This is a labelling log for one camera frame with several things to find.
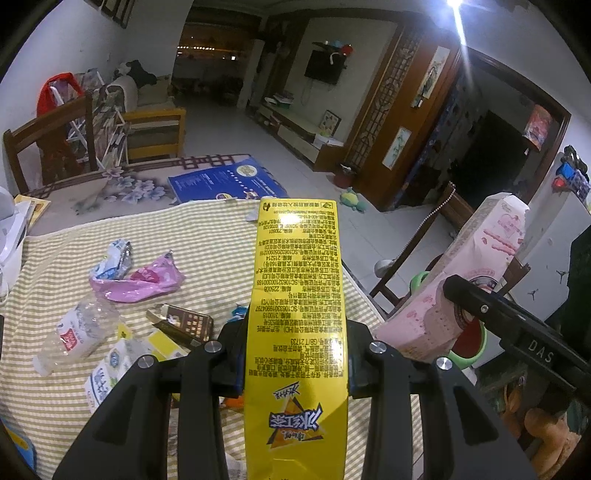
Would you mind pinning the person's right hand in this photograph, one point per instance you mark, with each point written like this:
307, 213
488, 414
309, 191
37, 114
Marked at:
549, 443

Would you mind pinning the dark wooden chair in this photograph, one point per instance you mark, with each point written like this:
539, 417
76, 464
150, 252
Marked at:
51, 138

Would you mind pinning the yellow wooden armchair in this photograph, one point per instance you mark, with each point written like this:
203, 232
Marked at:
152, 134

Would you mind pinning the colourful door poster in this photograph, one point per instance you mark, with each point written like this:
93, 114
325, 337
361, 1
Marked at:
539, 128

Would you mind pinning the small red waste basket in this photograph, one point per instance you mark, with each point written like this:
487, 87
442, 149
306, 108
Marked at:
345, 176

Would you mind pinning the clear plastic water bottle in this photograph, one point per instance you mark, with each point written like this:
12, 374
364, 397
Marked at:
76, 334

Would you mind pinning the blue yellow packet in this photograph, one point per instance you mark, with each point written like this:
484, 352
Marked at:
16, 443

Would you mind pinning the tall flower painting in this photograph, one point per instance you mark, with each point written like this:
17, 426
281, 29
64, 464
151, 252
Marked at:
396, 147

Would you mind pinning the tall yellow drink carton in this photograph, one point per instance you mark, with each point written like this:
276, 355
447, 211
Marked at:
295, 300

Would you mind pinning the yellow white torn box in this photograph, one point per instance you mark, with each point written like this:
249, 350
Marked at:
161, 347

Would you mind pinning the floral table cover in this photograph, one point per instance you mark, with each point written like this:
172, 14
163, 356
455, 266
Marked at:
138, 189

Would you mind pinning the ceiling light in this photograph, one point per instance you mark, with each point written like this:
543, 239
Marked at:
455, 3

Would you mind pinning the small flower painting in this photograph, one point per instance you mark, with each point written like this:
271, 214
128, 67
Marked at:
435, 74

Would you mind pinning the green bin with red inside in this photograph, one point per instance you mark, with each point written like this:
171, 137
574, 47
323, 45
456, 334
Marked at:
471, 348

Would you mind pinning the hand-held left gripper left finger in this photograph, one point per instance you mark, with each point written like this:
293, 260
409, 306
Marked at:
231, 353

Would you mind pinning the white round object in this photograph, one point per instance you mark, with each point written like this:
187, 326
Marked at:
383, 267

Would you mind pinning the white magazine rack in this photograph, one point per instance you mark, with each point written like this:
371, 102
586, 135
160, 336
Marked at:
108, 124

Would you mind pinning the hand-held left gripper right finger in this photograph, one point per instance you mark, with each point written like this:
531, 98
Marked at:
358, 360

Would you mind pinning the small blue wrapper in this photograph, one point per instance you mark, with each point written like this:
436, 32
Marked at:
239, 311

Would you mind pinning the large blue book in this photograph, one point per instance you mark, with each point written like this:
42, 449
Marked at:
221, 182

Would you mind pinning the green stuffed toy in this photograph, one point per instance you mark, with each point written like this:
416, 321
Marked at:
353, 201

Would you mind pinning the red bag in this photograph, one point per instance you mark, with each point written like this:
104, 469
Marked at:
53, 94

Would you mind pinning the framed wall picture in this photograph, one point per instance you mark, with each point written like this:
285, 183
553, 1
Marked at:
124, 13
110, 7
93, 2

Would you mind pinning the framed geometric picture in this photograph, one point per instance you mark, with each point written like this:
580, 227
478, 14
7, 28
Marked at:
331, 121

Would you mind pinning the carved wooden chair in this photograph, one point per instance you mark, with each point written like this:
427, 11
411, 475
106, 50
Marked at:
415, 258

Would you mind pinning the white refrigerator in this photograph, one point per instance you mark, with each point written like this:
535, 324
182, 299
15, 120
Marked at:
549, 258

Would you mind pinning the blue white crumpled wrapper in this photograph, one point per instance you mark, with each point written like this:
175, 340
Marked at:
111, 263

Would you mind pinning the pink drink carton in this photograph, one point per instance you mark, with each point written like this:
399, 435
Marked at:
485, 240

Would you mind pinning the long television cabinet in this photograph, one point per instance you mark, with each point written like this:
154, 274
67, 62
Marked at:
300, 131

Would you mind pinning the small brown box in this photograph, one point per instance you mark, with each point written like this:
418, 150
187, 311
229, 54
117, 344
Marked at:
184, 323

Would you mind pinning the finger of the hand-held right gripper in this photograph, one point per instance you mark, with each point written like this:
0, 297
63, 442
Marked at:
480, 307

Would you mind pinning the beige sofa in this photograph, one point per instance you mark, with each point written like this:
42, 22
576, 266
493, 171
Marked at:
147, 92

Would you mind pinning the purple plastic bag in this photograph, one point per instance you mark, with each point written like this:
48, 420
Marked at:
143, 281

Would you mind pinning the wooden lattice partition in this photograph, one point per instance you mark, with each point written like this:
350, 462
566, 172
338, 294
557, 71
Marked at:
369, 115

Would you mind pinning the white plastic appliance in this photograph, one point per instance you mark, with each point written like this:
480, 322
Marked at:
11, 249

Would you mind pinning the colourful fridge magnets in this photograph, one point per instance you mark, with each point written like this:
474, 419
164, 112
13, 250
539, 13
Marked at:
572, 173

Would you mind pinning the yellow book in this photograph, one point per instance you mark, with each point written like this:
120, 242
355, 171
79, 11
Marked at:
34, 210

